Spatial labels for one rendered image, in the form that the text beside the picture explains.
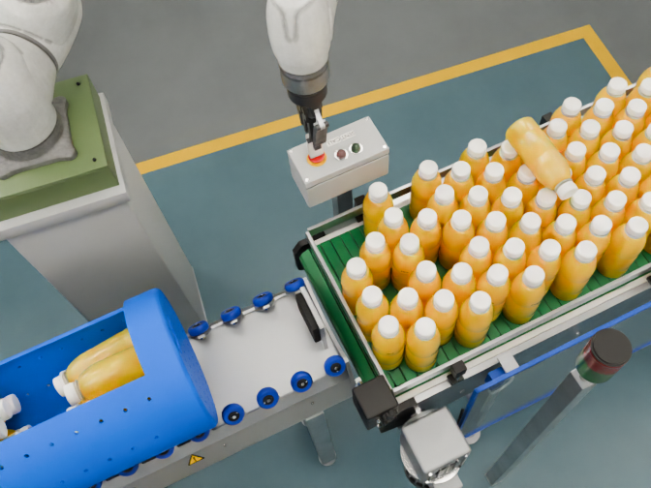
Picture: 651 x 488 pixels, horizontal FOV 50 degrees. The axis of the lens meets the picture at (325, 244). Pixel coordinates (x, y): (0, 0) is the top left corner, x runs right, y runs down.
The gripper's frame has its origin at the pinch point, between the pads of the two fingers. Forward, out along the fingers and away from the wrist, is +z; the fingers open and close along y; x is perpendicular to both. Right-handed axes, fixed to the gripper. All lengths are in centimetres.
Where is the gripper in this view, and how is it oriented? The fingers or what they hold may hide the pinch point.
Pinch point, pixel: (314, 144)
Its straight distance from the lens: 145.9
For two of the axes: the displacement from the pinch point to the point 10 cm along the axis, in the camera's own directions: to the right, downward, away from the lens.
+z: 0.7, 4.6, 8.8
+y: -4.3, -7.9, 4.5
